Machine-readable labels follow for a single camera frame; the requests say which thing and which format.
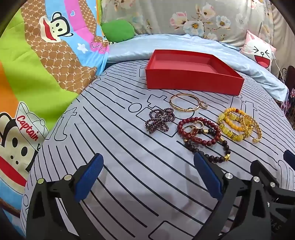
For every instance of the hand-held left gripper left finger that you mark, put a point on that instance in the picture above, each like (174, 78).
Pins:
(89, 177)

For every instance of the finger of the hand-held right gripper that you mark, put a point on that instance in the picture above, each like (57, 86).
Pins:
(290, 158)
(258, 168)

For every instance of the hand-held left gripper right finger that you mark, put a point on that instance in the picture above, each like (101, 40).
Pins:
(207, 177)

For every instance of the gold bangle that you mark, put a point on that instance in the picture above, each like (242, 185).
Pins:
(184, 110)

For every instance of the red cardboard box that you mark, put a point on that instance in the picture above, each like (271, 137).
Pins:
(191, 79)

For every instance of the pink floral cloth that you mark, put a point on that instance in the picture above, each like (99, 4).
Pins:
(290, 101)

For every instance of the black metal headboard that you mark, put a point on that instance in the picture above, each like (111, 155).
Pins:
(284, 72)

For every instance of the pink cartoon face cushion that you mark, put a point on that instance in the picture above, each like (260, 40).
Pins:
(260, 54)

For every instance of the cartoon monkey blanket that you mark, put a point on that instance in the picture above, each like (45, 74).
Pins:
(46, 57)

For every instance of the light blue quilt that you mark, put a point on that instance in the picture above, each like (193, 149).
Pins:
(129, 49)

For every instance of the green pillow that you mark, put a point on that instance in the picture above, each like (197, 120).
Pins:
(117, 31)

